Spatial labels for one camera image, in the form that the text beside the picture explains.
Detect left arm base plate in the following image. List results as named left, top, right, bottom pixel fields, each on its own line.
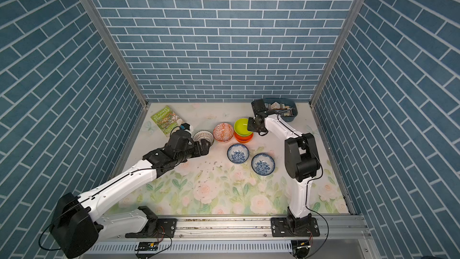
left=125, top=218, right=177, bottom=239

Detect left circuit board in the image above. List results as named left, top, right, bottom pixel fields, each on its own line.
left=135, top=242, right=159, bottom=253

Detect art supplies in bin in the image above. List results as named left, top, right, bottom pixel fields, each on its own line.
left=267, top=101, right=293, bottom=117

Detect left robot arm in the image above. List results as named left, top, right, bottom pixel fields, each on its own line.
left=49, top=129, right=213, bottom=259

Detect blue floral bowl right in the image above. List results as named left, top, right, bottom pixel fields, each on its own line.
left=251, top=153, right=276, bottom=176

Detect blue floral bowl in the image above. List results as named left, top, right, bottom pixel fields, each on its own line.
left=251, top=153, right=276, bottom=176
left=227, top=143, right=250, bottom=164

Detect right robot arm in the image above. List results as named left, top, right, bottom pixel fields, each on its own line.
left=247, top=99, right=322, bottom=228

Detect plain orange bowl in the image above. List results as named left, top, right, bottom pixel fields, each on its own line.
left=234, top=133, right=253, bottom=143

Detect circuit board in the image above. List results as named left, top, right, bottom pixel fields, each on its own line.
left=291, top=240, right=311, bottom=259
left=135, top=242, right=159, bottom=253

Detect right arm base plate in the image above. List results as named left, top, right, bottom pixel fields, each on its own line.
left=270, top=216, right=321, bottom=237

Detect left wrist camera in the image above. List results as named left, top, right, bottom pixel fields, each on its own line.
left=180, top=123, right=193, bottom=133

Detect red geometric pattern bowl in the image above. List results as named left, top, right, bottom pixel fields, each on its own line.
left=213, top=122, right=234, bottom=143

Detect blue floral bowl left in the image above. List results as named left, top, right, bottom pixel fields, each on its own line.
left=227, top=143, right=250, bottom=164

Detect right circuit board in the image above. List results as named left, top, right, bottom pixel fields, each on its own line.
left=291, top=240, right=311, bottom=259

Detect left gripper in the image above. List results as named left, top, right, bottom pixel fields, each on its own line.
left=174, top=138, right=212, bottom=164

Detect dark red lattice bowl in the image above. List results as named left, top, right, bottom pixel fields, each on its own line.
left=193, top=130, right=214, bottom=146

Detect teal plastic bin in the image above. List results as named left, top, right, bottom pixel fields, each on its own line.
left=264, top=98, right=298, bottom=122

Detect aluminium rail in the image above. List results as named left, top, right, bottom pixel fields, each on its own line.
left=97, top=213, right=371, bottom=242

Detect lime green bowl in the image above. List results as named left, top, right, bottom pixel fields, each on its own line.
left=234, top=118, right=253, bottom=137

